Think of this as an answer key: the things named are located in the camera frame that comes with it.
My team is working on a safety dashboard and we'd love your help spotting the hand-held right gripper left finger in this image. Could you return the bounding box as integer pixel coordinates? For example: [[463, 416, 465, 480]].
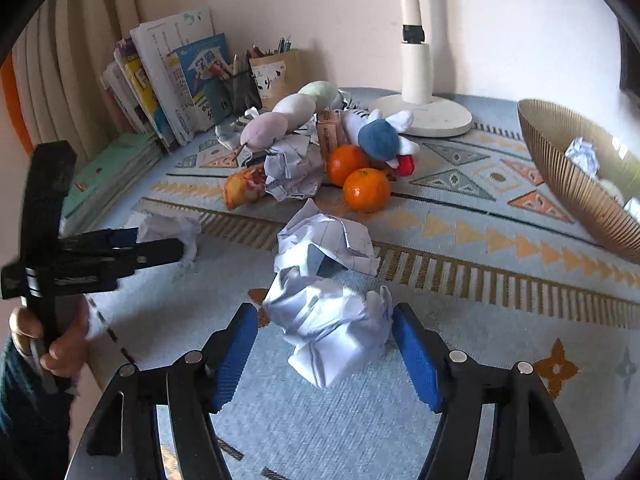
[[65, 302, 260, 480]]

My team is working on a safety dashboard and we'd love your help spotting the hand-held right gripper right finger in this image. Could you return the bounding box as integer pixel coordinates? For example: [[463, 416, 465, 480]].
[[391, 302, 586, 480]]

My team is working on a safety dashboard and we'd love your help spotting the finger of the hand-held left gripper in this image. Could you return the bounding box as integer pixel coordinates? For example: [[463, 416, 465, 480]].
[[59, 228, 140, 253], [61, 238, 184, 281]]

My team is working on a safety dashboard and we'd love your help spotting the white paper ball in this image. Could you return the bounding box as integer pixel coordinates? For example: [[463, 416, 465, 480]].
[[262, 280, 396, 388], [264, 136, 326, 202], [137, 212, 202, 271], [565, 137, 601, 178], [276, 199, 382, 282]]

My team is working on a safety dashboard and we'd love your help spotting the gold ribbed bowl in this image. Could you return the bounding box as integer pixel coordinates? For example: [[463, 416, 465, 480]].
[[517, 99, 640, 266]]

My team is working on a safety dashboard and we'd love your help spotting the person's left forearm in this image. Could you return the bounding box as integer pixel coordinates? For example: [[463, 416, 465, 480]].
[[0, 337, 78, 480]]

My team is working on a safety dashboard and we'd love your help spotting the person's left hand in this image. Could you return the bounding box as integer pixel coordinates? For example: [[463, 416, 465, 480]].
[[10, 300, 92, 381]]

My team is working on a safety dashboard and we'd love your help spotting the stack of green books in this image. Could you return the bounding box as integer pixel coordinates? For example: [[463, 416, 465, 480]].
[[60, 131, 167, 235]]

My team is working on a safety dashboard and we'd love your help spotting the patterned woven table mat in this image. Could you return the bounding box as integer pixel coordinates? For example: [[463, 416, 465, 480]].
[[65, 85, 640, 480]]

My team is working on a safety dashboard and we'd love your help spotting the orange snack packet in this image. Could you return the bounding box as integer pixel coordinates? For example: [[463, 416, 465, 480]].
[[223, 166, 268, 211]]

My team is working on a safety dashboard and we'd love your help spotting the white pleated curtain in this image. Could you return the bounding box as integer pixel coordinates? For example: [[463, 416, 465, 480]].
[[10, 0, 146, 161]]

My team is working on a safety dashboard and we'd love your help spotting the crumpled grey printed paper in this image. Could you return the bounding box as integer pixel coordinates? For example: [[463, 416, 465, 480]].
[[215, 106, 266, 167]]

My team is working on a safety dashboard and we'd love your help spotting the row of upright books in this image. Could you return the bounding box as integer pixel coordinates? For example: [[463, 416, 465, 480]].
[[100, 7, 234, 150]]

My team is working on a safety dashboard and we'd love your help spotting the orange fruit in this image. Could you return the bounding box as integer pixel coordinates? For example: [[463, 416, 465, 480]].
[[342, 167, 391, 213], [326, 144, 371, 187]]

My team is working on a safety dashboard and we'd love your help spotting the black mesh pen holder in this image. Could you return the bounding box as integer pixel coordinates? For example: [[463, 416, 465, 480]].
[[220, 67, 262, 117], [220, 46, 268, 111]]

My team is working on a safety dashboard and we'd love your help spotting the three-colour dango plush toy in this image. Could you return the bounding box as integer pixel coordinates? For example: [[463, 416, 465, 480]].
[[232, 81, 344, 163]]

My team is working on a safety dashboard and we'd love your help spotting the orange cardboard box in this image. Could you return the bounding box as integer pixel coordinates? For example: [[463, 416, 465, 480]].
[[316, 110, 351, 159]]

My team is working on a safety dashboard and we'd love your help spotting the wooden pen holder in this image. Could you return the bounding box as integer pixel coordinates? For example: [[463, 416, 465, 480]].
[[249, 49, 301, 112]]

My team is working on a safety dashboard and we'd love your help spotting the white and blue plush toy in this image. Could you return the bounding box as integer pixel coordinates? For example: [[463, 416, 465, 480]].
[[341, 108, 422, 177]]

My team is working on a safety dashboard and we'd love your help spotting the white desk lamp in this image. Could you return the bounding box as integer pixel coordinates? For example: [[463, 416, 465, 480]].
[[369, 0, 474, 137]]

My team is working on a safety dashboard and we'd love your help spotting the black monitor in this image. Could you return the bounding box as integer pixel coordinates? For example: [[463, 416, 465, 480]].
[[617, 10, 640, 96]]

